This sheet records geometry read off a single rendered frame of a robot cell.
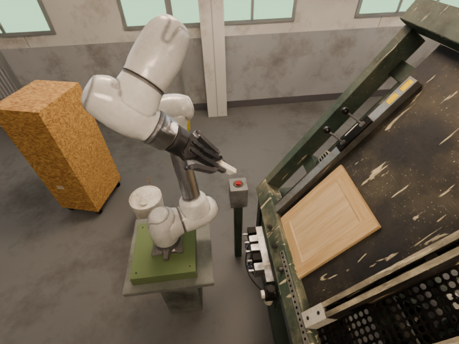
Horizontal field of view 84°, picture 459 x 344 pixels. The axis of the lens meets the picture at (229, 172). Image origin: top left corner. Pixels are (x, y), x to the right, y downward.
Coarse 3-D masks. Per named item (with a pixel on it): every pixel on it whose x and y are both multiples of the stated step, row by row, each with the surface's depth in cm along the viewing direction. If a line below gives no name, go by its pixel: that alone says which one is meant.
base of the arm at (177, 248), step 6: (180, 240) 150; (156, 246) 146; (174, 246) 146; (180, 246) 148; (156, 252) 146; (162, 252) 145; (168, 252) 144; (174, 252) 146; (180, 252) 146; (168, 258) 143
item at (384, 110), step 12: (420, 84) 107; (408, 96) 110; (384, 108) 115; (396, 108) 114; (372, 120) 118; (336, 156) 130; (324, 168) 135; (312, 180) 141; (288, 192) 154; (300, 192) 147; (276, 204) 160; (288, 204) 154
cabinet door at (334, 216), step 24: (336, 168) 131; (312, 192) 140; (336, 192) 126; (288, 216) 150; (312, 216) 134; (336, 216) 122; (360, 216) 110; (288, 240) 144; (312, 240) 129; (336, 240) 117; (360, 240) 109; (312, 264) 124
